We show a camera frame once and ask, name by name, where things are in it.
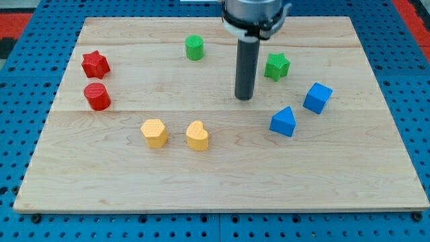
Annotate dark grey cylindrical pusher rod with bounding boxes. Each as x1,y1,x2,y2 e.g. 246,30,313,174
234,40,259,101

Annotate yellow heart block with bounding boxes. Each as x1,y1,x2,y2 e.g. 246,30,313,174
185,120,209,151

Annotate green star block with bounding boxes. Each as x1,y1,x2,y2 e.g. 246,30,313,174
264,53,290,82

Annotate green cylinder block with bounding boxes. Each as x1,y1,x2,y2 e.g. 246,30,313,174
185,35,204,61

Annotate blue triangle block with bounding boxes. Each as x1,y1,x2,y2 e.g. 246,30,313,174
269,106,296,137

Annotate blue cube block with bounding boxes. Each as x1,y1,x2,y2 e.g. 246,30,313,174
302,83,333,114

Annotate wooden board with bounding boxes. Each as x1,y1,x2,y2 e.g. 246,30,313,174
14,17,429,214

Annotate yellow hexagon block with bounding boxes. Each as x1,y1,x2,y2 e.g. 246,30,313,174
140,119,168,149

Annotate red star block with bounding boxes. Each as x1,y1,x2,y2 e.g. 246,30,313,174
81,50,110,79

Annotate red cylinder block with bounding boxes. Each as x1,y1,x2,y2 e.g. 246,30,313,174
83,83,112,111

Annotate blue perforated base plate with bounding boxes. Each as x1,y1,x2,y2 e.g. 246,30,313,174
1,0,429,241

